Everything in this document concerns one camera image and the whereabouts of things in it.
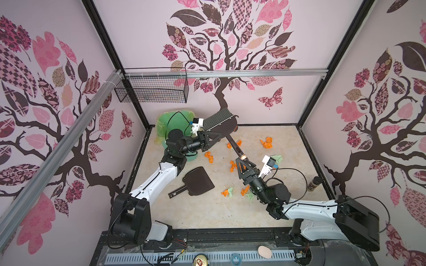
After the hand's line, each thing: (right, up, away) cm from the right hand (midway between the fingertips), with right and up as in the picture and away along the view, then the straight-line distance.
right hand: (239, 158), depth 64 cm
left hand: (-7, +8, +4) cm, 11 cm away
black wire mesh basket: (-46, +40, +31) cm, 68 cm away
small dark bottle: (+42, -14, +18) cm, 48 cm away
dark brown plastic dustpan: (-20, -17, +29) cm, 39 cm away
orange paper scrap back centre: (+6, +5, +46) cm, 46 cm away
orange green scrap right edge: (+29, -4, +36) cm, 47 cm away
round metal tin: (-15, -37, -4) cm, 41 cm away
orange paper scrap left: (-15, -2, +39) cm, 42 cm away
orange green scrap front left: (-3, -21, +23) cm, 31 cm away
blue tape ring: (-1, -44, +5) cm, 45 cm away
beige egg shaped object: (+12, -41, +5) cm, 43 cm away
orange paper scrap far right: (+26, +5, +44) cm, 51 cm away
